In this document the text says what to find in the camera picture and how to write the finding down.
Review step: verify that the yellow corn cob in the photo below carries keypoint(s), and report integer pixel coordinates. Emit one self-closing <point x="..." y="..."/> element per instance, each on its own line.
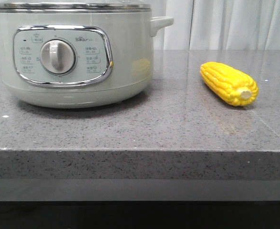
<point x="233" y="86"/>

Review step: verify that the pale green electric cooking pot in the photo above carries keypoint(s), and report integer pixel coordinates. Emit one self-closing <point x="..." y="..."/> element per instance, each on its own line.
<point x="77" y="60"/>

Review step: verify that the white curtain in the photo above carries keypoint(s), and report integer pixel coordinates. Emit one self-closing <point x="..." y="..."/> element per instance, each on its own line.
<point x="218" y="24"/>

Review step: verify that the glass pot lid steel rim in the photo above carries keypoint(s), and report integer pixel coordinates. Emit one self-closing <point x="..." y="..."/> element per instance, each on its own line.
<point x="74" y="5"/>

